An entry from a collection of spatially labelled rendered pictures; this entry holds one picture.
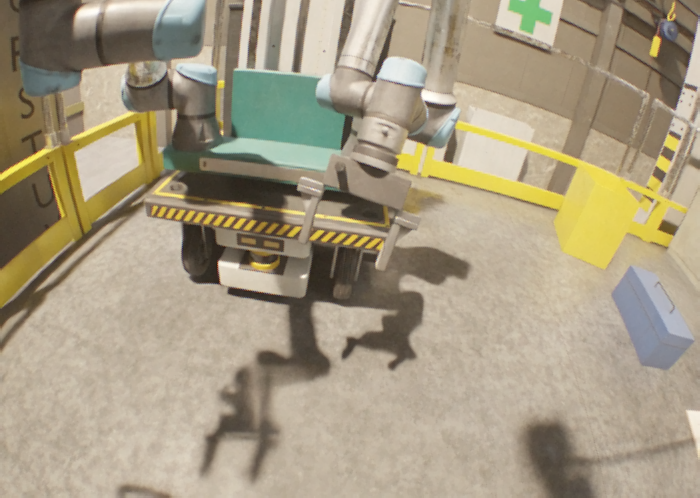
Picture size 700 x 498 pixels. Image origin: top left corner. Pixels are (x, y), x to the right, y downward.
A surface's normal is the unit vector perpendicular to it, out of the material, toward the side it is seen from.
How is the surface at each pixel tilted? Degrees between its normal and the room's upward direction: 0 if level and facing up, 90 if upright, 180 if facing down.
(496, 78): 90
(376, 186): 67
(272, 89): 90
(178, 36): 108
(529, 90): 90
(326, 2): 90
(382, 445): 0
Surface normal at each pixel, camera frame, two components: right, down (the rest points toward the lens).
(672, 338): -0.26, 0.51
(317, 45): -0.03, 0.56
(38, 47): 0.33, 0.57
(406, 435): 0.15, -0.82
